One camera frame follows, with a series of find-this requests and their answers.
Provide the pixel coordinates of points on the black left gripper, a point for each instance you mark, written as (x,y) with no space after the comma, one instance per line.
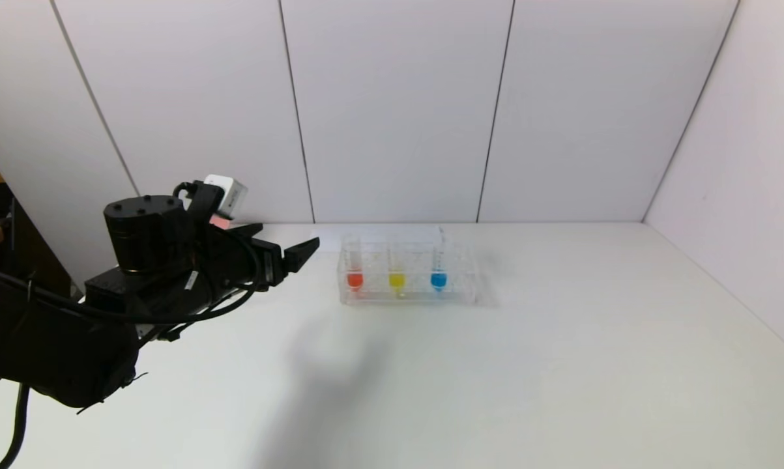
(271,263)

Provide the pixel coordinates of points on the test tube with red pigment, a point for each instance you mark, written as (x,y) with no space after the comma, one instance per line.
(354,280)

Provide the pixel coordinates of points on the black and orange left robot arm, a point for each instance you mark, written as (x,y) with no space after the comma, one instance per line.
(59,345)

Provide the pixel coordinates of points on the test tube with yellow pigment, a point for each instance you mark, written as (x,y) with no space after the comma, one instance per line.
(397,281)

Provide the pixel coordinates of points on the clear acrylic test tube rack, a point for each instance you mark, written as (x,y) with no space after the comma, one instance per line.
(418,296)

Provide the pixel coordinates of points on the test tube with blue pigment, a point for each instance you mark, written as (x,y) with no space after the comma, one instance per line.
(438,280)

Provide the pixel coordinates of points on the white paper sheet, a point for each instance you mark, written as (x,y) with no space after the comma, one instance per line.
(378,230)

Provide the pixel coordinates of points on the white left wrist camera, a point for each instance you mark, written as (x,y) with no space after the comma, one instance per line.
(227,194)

